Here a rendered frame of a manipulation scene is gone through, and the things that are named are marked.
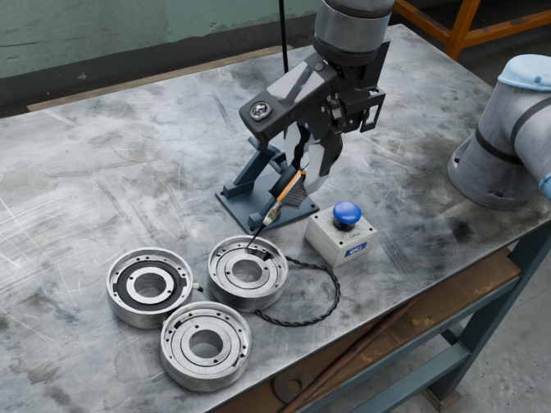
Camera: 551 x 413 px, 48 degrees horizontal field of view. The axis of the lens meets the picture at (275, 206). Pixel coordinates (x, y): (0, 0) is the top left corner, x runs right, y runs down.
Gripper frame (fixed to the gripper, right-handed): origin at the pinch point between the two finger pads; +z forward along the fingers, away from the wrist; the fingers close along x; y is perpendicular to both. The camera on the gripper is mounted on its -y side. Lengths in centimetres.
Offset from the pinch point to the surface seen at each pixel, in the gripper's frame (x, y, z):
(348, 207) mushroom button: -3.0, 7.8, 5.7
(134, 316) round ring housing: -3.1, -24.3, 10.0
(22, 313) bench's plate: 5.7, -34.8, 13.2
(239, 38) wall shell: 160, 103, 88
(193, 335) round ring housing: -8.3, -19.2, 10.8
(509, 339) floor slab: -8, 93, 93
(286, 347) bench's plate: -13.9, -9.1, 13.2
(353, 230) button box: -4.9, 8.1, 8.7
